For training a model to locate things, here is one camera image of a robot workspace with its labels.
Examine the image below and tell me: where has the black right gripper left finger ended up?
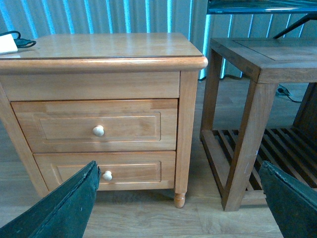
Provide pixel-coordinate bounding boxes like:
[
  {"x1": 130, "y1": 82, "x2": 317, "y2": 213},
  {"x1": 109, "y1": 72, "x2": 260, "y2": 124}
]
[{"x1": 0, "y1": 161, "x2": 101, "y2": 238}]

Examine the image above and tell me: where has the light wooden nightstand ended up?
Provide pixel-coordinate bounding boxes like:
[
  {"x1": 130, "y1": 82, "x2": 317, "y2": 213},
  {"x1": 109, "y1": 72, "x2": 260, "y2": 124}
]
[{"x1": 0, "y1": 33, "x2": 208, "y2": 208}]

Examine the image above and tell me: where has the dark wooden side table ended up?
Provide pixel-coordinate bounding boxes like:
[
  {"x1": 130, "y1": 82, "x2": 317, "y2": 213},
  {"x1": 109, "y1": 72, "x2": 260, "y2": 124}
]
[{"x1": 200, "y1": 38, "x2": 317, "y2": 211}]

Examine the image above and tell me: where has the white charger block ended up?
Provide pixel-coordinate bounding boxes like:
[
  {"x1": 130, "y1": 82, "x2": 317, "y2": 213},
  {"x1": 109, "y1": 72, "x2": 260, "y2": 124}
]
[{"x1": 0, "y1": 34, "x2": 18, "y2": 55}]

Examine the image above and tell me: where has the dark metal frame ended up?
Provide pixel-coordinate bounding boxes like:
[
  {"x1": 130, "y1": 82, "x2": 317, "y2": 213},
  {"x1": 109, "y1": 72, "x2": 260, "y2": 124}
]
[{"x1": 207, "y1": 0, "x2": 317, "y2": 39}]

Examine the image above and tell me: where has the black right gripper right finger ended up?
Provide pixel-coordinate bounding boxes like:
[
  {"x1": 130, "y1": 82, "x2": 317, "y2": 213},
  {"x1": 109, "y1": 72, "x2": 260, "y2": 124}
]
[{"x1": 259, "y1": 161, "x2": 317, "y2": 238}]

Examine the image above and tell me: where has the wooden drawer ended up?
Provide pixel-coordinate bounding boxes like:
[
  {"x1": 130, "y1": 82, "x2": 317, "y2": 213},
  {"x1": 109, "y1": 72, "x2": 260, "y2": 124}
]
[
  {"x1": 34, "y1": 151, "x2": 175, "y2": 191},
  {"x1": 11, "y1": 99, "x2": 178, "y2": 153}
]

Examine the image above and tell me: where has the floor power socket with cable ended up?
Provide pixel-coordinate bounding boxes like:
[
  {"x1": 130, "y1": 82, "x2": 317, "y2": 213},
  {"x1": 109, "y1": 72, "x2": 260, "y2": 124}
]
[{"x1": 275, "y1": 84, "x2": 302, "y2": 103}]

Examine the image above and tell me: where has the black charger cable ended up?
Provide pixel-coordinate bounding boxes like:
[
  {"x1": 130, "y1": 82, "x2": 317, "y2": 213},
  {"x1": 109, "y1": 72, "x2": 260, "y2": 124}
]
[{"x1": 0, "y1": 30, "x2": 37, "y2": 49}]

